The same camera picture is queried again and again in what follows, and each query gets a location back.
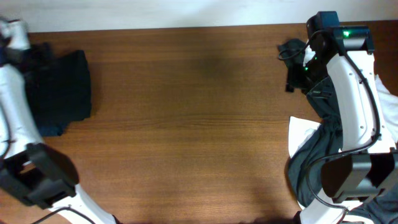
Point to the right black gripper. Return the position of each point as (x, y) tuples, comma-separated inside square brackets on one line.
[(294, 80)]

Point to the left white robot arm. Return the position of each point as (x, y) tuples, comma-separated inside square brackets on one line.
[(31, 171)]

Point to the white garment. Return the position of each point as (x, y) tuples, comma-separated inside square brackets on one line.
[(382, 209)]

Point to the dark grey garment pile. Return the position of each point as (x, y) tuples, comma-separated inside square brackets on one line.
[(314, 149)]

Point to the black shorts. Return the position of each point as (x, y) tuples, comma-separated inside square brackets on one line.
[(57, 87)]

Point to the folded navy blue garment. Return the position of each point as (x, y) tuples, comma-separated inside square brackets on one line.
[(54, 128)]

